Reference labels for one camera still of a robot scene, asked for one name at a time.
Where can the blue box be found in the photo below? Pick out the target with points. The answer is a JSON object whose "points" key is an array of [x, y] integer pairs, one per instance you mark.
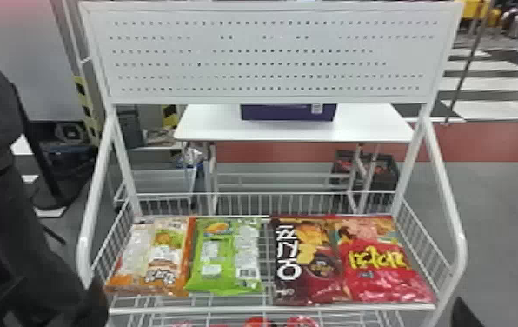
{"points": [[286, 112]]}

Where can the white side table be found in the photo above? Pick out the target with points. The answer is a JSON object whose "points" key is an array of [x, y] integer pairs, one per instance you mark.
{"points": [[286, 128]]}

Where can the black crate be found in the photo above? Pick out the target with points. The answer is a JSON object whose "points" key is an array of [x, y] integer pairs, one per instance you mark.
{"points": [[384, 173]]}

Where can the yellow black striped post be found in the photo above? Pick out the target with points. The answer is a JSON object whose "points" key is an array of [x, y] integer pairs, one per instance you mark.
{"points": [[86, 107]]}

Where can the orange snack packet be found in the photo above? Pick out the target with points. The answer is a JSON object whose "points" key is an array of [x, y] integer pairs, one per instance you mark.
{"points": [[154, 260]]}

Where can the green snack packet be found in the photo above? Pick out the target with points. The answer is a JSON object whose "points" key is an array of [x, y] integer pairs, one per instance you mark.
{"points": [[225, 255]]}

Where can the dark red snack packet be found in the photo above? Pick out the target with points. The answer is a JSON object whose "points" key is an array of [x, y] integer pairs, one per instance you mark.
{"points": [[307, 265]]}

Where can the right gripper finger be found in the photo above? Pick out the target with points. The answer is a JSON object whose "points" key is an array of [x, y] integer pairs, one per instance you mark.
{"points": [[462, 316]]}

